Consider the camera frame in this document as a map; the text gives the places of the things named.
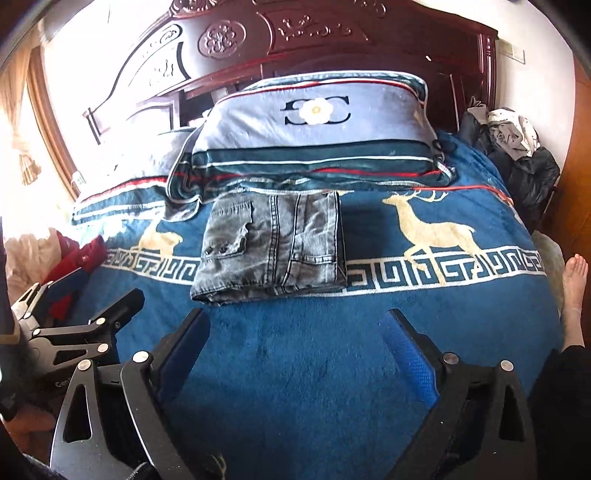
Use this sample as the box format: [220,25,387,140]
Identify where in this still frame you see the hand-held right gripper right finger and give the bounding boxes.
[379,308,539,480]

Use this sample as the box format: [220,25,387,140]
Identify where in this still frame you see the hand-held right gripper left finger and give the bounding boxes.
[48,308,212,480]

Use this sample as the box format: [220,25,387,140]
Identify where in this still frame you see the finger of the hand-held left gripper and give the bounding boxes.
[47,343,112,366]
[36,289,145,348]

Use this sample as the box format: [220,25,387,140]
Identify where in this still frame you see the grey denim pants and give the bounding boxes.
[191,190,348,306]

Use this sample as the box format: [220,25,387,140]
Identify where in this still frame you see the person's left forearm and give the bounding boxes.
[9,401,58,444]

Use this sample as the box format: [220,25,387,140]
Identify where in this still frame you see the red cloth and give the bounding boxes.
[41,234,108,319]

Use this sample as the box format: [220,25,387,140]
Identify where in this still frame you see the white cloth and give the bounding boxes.
[2,226,63,289]

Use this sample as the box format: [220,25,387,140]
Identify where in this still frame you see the blue deer print blanket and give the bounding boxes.
[69,129,566,480]

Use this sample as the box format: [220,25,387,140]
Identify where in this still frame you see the small striped pillow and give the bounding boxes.
[71,127,202,227]

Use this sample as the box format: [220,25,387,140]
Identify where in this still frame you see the person's black trouser leg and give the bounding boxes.
[526,346,591,480]

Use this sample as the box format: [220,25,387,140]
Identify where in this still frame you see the beige cloth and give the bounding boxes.
[530,230,565,301]

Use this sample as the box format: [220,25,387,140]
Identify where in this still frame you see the person's bare foot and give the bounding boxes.
[560,253,590,352]

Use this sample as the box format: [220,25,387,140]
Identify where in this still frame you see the dark clothes pile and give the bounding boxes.
[459,108,561,232]

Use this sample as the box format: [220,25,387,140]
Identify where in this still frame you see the light curtain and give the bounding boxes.
[0,55,44,185]

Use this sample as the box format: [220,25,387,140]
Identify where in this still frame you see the purple striped pillow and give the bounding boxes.
[167,71,458,204]

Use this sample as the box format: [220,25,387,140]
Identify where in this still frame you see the white grey garment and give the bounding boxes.
[487,107,542,160]

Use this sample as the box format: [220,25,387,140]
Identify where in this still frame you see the carved dark wooden headboard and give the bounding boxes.
[83,0,502,148]

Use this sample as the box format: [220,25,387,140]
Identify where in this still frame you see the wooden window frame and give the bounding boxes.
[25,46,81,201]

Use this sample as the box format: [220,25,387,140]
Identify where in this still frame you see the white wall socket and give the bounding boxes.
[500,41,526,64]

